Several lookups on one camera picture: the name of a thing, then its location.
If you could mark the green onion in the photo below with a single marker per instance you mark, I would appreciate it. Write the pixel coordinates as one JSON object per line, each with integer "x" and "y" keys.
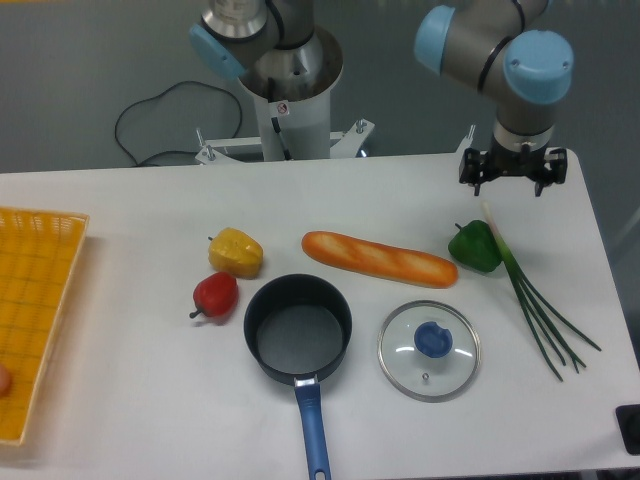
{"x": 540, "y": 315}

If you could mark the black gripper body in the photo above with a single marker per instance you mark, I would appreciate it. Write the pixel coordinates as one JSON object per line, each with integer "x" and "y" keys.
{"x": 524, "y": 161}

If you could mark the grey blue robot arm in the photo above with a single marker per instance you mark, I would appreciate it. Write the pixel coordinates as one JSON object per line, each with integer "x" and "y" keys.
{"x": 488, "y": 46}

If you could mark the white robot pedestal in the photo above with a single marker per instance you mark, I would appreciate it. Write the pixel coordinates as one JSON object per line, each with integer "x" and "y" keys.
{"x": 291, "y": 90}

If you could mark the dark saucepan blue handle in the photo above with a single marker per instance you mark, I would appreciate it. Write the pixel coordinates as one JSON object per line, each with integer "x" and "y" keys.
{"x": 298, "y": 328}

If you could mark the glass lid blue knob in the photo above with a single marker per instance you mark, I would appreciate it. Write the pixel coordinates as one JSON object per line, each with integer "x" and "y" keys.
{"x": 429, "y": 351}

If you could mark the green bell pepper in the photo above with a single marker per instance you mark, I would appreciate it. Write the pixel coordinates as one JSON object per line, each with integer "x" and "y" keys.
{"x": 474, "y": 246}

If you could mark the peach object in basket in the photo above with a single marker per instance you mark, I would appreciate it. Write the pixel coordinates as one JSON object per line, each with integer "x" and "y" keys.
{"x": 5, "y": 380}

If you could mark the baguette bread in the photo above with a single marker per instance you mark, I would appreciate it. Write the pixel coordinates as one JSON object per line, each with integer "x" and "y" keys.
{"x": 379, "y": 260}

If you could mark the red bell pepper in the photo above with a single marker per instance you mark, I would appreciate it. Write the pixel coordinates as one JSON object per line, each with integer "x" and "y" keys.
{"x": 215, "y": 296}

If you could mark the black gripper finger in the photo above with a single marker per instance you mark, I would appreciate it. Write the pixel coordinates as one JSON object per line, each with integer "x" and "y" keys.
{"x": 471, "y": 169}
{"x": 551, "y": 169}

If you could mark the yellow bell pepper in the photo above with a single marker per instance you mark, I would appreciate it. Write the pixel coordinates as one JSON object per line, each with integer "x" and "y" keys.
{"x": 236, "y": 253}

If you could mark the yellow woven basket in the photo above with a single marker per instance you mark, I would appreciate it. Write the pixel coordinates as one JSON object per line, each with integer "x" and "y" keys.
{"x": 39, "y": 252}

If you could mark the white metal base frame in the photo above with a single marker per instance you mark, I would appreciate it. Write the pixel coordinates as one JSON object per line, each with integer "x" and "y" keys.
{"x": 225, "y": 147}

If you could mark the black device table corner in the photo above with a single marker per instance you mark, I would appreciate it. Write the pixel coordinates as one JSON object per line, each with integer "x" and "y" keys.
{"x": 628, "y": 418}

